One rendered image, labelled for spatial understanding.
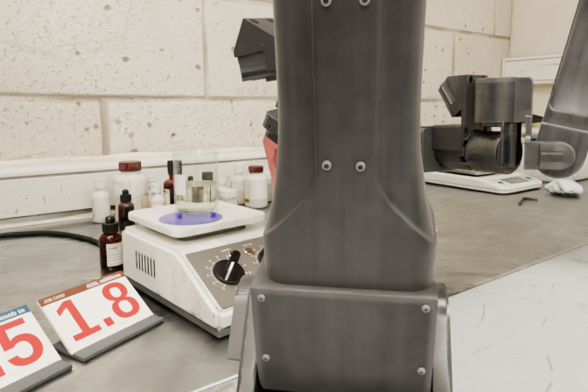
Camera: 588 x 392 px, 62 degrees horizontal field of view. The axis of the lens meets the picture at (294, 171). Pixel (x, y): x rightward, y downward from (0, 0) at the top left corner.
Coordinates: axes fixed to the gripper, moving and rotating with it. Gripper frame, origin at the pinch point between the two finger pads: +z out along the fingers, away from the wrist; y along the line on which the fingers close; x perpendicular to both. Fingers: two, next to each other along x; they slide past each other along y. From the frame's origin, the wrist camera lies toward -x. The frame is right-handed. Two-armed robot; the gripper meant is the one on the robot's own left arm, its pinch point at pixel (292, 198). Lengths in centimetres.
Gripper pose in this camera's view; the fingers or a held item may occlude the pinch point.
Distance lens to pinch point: 48.8
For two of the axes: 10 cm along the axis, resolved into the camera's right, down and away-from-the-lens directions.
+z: -3.2, 8.0, 5.1
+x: 7.5, 5.4, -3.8
